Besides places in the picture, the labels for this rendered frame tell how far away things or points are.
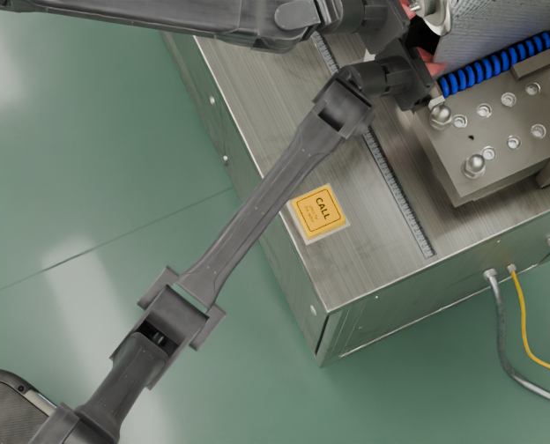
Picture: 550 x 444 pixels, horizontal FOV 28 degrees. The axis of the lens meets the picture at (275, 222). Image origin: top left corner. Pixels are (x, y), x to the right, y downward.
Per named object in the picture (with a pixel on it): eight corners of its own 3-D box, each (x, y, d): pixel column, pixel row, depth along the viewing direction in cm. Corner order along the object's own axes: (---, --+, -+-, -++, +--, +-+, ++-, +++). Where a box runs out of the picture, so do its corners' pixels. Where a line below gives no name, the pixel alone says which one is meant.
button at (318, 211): (290, 203, 187) (290, 200, 185) (327, 188, 188) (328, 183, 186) (308, 240, 185) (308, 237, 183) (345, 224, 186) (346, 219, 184)
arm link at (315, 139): (197, 352, 153) (136, 304, 152) (196, 351, 158) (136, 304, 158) (384, 114, 158) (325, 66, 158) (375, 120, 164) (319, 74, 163)
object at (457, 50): (423, 83, 181) (441, 35, 163) (549, 28, 184) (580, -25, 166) (424, 85, 181) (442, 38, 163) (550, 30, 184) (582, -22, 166)
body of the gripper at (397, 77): (410, 111, 172) (375, 119, 168) (381, 55, 175) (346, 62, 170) (434, 89, 167) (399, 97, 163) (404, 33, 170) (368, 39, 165)
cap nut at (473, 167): (457, 163, 176) (462, 153, 171) (478, 153, 176) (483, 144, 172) (468, 182, 175) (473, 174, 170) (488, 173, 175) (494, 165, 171)
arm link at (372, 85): (362, 90, 160) (344, 58, 162) (339, 116, 166) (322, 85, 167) (396, 82, 164) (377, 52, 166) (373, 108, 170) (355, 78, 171)
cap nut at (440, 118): (425, 114, 178) (428, 104, 173) (444, 105, 178) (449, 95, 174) (434, 134, 177) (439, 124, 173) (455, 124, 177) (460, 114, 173)
